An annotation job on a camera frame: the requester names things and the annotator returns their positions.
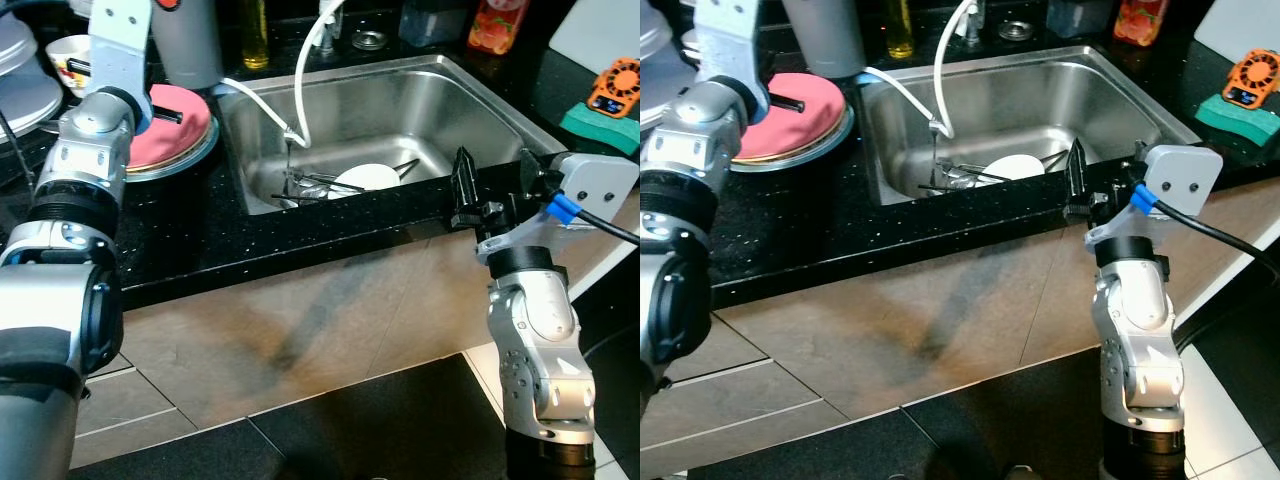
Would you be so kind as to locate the white printed mug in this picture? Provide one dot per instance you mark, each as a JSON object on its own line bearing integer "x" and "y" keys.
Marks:
{"x": 70, "y": 62}

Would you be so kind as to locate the white dish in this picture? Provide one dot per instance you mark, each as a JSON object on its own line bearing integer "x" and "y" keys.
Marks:
{"x": 368, "y": 178}
{"x": 1015, "y": 167}

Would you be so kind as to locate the red dish soap bottle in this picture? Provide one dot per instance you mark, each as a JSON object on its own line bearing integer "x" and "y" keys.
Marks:
{"x": 1142, "y": 22}
{"x": 498, "y": 28}

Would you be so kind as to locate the round metal hole cover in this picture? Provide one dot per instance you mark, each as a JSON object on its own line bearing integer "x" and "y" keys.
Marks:
{"x": 369, "y": 40}
{"x": 1016, "y": 30}

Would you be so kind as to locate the green sponge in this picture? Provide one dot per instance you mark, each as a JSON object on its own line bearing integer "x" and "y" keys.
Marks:
{"x": 600, "y": 130}
{"x": 1235, "y": 122}

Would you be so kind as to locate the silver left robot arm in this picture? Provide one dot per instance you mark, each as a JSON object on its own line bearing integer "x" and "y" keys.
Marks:
{"x": 680, "y": 200}
{"x": 60, "y": 250}

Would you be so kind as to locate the yellow oil bottle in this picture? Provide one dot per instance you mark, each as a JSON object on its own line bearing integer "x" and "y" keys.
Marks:
{"x": 254, "y": 35}
{"x": 897, "y": 28}

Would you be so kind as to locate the pink plate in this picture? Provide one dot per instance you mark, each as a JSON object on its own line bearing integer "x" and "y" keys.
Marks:
{"x": 800, "y": 130}
{"x": 175, "y": 140}

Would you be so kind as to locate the metal faucet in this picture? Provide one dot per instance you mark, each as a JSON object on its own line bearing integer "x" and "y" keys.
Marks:
{"x": 330, "y": 25}
{"x": 973, "y": 20}

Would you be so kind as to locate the grey water filter canister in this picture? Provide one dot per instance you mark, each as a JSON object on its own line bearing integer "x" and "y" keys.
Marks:
{"x": 188, "y": 45}
{"x": 825, "y": 40}

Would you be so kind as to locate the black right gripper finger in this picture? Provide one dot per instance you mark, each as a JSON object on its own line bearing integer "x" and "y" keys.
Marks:
{"x": 532, "y": 170}
{"x": 1076, "y": 170}
{"x": 465, "y": 180}
{"x": 1140, "y": 160}

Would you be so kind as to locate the white cutting board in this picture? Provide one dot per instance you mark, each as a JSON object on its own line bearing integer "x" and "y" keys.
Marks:
{"x": 1240, "y": 22}
{"x": 600, "y": 30}

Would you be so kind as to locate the beige cabinet front panel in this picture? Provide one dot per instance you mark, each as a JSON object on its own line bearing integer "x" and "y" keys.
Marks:
{"x": 300, "y": 320}
{"x": 900, "y": 310}

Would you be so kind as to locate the stainless steel sink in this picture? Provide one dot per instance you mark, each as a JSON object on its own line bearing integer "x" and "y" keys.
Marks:
{"x": 400, "y": 110}
{"x": 1050, "y": 100}

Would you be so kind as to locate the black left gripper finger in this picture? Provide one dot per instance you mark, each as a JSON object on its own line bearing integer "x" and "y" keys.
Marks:
{"x": 785, "y": 101}
{"x": 168, "y": 113}

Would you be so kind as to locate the dark sponge holder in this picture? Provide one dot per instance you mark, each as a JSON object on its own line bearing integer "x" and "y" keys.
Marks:
{"x": 1078, "y": 16}
{"x": 432, "y": 22}

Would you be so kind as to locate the light blue plate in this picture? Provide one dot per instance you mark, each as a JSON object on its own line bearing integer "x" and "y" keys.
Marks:
{"x": 200, "y": 155}
{"x": 835, "y": 145}

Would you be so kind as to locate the metal utensils pile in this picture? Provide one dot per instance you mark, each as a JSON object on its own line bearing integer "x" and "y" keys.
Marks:
{"x": 945, "y": 175}
{"x": 300, "y": 185}

